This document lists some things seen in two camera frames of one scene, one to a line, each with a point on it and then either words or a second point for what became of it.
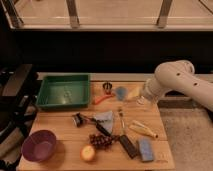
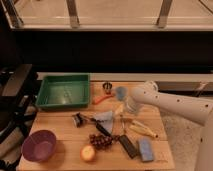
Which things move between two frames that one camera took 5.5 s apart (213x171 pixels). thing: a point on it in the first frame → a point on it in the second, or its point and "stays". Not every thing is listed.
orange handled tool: [97, 99] stays
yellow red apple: [88, 152] stays
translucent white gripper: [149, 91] → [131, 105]
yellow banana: [143, 129] stays
